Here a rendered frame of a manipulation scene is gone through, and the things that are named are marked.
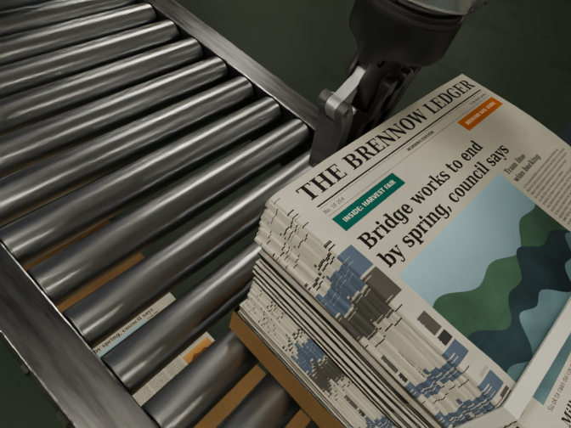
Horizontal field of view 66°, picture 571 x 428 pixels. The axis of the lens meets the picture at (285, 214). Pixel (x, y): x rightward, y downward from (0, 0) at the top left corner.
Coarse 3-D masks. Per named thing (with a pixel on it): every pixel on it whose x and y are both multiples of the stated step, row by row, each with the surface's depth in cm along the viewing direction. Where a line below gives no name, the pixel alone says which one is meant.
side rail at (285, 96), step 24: (144, 0) 83; (168, 0) 85; (192, 24) 81; (216, 48) 78; (240, 72) 76; (264, 72) 77; (264, 96) 75; (288, 96) 75; (288, 120) 74; (312, 120) 72
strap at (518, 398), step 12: (564, 312) 27; (564, 324) 27; (552, 336) 26; (564, 336) 26; (540, 348) 26; (552, 348) 26; (540, 360) 25; (552, 360) 25; (528, 372) 25; (540, 372) 25; (516, 384) 25; (528, 384) 24; (516, 396) 24; (528, 396) 24; (516, 408) 24
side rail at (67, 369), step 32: (0, 256) 46; (0, 288) 44; (32, 288) 45; (0, 320) 42; (32, 320) 43; (64, 320) 43; (32, 352) 41; (64, 352) 42; (64, 384) 40; (96, 384) 41; (64, 416) 40; (96, 416) 39; (128, 416) 40
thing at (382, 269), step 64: (384, 128) 36; (448, 128) 38; (512, 128) 40; (320, 192) 31; (384, 192) 32; (448, 192) 33; (512, 192) 35; (320, 256) 29; (384, 256) 28; (448, 256) 29; (512, 256) 31; (256, 320) 42; (320, 320) 33; (384, 320) 27; (448, 320) 26; (320, 384) 39; (384, 384) 31
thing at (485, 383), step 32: (544, 256) 32; (544, 288) 30; (512, 320) 27; (544, 320) 28; (480, 352) 25; (512, 352) 26; (448, 384) 26; (480, 384) 24; (512, 384) 25; (544, 384) 25; (384, 416) 34; (416, 416) 30; (448, 416) 28; (544, 416) 24
